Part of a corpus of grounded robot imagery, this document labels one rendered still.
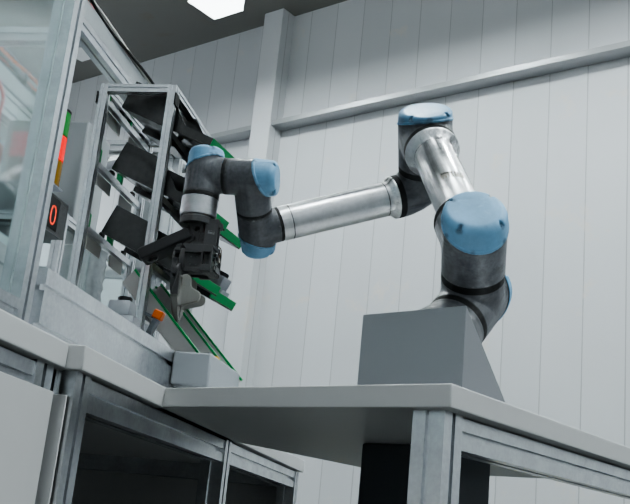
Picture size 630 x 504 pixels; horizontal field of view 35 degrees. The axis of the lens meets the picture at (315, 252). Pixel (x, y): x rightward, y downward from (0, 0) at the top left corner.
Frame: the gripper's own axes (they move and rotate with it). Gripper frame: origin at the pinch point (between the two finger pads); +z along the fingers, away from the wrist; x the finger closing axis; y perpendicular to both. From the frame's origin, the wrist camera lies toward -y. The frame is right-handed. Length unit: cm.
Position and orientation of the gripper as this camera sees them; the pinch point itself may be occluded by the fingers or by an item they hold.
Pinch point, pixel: (174, 314)
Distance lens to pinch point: 199.2
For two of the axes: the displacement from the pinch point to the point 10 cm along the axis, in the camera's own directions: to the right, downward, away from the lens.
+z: -1.0, 9.6, -2.8
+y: 9.8, 0.4, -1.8
